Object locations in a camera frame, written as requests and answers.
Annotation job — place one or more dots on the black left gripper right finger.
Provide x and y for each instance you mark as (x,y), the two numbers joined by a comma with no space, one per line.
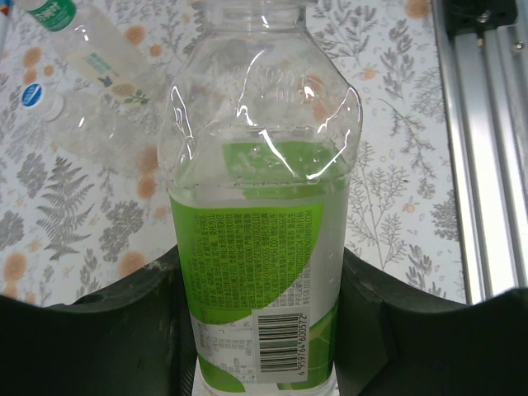
(433,350)

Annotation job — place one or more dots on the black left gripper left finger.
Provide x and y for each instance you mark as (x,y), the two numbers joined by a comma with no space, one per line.
(82,350)

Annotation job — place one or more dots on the clear bottle with green label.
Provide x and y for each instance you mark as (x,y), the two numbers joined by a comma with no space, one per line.
(255,247)

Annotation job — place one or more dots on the clear bottle without label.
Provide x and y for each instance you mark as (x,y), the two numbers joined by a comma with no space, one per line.
(90,128)

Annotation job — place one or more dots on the floral printed table cover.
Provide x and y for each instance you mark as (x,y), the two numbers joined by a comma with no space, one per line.
(392,123)

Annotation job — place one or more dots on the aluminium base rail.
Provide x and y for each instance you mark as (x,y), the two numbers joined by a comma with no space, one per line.
(486,165)

